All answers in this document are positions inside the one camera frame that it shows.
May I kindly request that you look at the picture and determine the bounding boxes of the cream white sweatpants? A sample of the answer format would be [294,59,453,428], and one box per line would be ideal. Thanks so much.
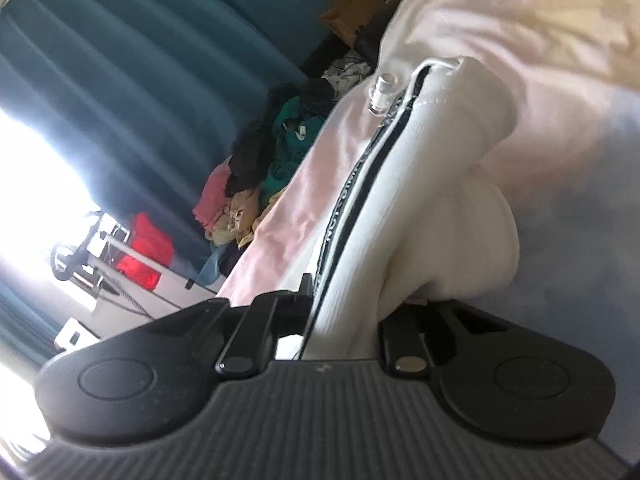
[300,58,520,360]

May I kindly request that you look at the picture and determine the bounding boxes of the pile of dark clothes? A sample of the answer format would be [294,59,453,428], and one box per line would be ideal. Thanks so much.
[192,51,371,287]

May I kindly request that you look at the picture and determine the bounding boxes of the black white folding chair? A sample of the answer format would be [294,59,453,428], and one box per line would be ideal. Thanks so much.
[53,318,101,352]

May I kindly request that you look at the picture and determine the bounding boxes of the red garment on stand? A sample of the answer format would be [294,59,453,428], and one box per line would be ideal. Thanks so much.
[116,212,175,290]

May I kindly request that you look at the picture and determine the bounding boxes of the teal right curtain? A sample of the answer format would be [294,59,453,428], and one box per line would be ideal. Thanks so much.
[1,0,329,266]

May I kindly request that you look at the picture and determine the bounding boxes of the brown paper bag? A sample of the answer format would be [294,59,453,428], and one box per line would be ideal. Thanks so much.
[320,0,385,48]

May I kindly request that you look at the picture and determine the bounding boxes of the pink blue bed sheet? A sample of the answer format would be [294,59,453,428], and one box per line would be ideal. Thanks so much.
[221,0,639,462]

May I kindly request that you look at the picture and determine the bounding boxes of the window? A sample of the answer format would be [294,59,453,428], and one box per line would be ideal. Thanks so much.
[0,0,101,281]

